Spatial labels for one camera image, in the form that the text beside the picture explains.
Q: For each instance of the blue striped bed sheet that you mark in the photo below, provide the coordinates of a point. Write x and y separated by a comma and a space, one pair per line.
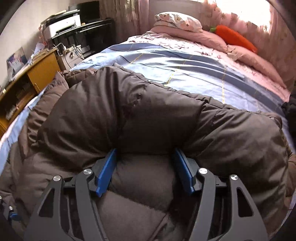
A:
194, 68

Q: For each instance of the left pink pillow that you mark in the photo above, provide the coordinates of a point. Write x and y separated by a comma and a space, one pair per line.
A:
205, 38

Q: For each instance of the brown puffer jacket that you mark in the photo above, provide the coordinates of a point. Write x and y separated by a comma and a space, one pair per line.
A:
83, 115

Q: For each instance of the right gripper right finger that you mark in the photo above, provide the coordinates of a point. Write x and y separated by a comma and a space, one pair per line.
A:
223, 207

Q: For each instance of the black computer monitor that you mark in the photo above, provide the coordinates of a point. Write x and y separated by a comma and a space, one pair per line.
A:
88, 11

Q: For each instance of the right pink pillow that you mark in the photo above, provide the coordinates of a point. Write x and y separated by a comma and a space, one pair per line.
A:
238, 53

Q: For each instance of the white printer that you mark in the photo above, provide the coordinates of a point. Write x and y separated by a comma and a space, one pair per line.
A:
60, 22

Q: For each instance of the white computer tower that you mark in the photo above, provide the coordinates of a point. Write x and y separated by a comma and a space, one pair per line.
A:
70, 58

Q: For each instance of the pink pillow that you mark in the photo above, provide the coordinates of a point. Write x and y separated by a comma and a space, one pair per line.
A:
238, 53
205, 38

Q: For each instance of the pink floral curtain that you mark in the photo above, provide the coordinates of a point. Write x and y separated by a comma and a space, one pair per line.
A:
257, 21

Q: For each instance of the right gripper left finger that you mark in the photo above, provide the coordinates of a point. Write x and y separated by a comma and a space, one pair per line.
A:
66, 210

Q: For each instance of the black jacket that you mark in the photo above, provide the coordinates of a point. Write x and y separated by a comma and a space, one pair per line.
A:
289, 109

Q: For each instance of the white floral pillow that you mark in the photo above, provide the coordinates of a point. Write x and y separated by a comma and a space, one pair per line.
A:
178, 20

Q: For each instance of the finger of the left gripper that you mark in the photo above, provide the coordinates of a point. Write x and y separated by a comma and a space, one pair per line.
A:
8, 211

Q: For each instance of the yellow wooden cabinet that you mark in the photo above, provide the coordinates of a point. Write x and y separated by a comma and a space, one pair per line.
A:
28, 83

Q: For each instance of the orange carrot plush pillow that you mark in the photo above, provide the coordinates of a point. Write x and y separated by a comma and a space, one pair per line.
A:
231, 37

